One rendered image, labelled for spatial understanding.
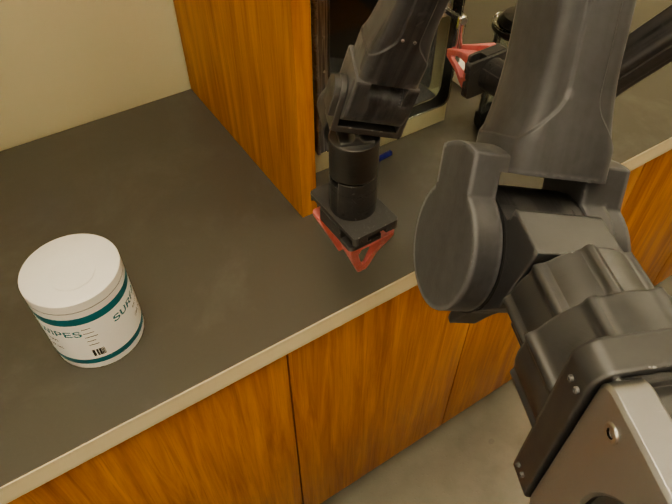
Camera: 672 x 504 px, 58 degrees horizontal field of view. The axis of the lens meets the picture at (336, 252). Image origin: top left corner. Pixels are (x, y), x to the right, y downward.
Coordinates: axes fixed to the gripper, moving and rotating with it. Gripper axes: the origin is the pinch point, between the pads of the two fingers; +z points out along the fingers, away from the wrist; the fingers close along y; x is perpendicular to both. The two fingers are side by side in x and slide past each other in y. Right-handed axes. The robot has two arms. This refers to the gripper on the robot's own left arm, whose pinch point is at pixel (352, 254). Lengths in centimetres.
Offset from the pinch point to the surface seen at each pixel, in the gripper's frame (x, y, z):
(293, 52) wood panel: -6.0, 23.7, -16.4
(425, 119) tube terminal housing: -41, 33, 14
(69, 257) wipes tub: 31.7, 21.1, 0.6
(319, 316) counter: 3.2, 4.0, 15.9
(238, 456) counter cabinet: 21, 6, 49
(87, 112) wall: 16, 76, 15
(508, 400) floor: -63, 5, 110
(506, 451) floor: -51, -7, 110
